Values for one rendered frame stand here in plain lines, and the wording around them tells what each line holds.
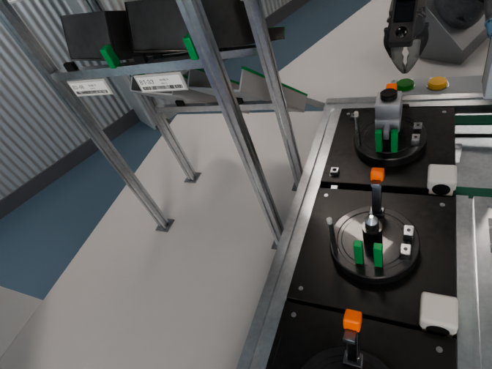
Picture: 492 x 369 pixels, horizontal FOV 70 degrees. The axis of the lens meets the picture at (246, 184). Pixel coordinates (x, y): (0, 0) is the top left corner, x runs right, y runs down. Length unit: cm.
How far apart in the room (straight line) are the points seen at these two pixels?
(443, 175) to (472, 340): 27
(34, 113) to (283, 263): 261
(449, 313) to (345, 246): 17
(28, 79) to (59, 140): 49
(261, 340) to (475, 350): 29
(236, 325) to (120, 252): 39
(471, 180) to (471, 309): 29
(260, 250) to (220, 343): 21
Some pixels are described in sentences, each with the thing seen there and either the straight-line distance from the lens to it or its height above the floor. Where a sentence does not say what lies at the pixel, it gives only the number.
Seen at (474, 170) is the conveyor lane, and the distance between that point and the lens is 83.
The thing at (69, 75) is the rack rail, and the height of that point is 130.
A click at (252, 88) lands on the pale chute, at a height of 117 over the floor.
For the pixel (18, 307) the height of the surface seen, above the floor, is 86.
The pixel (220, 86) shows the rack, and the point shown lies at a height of 127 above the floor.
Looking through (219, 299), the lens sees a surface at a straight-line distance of 77.
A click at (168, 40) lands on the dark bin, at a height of 132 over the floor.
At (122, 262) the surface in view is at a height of 86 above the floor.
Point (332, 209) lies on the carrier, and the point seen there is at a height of 97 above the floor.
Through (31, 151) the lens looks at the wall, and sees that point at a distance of 314.
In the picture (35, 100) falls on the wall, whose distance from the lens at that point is 303.
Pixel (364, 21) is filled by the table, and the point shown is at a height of 86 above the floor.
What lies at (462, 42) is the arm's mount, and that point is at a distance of 123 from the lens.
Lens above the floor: 151
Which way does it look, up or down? 44 degrees down
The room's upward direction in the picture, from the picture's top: 23 degrees counter-clockwise
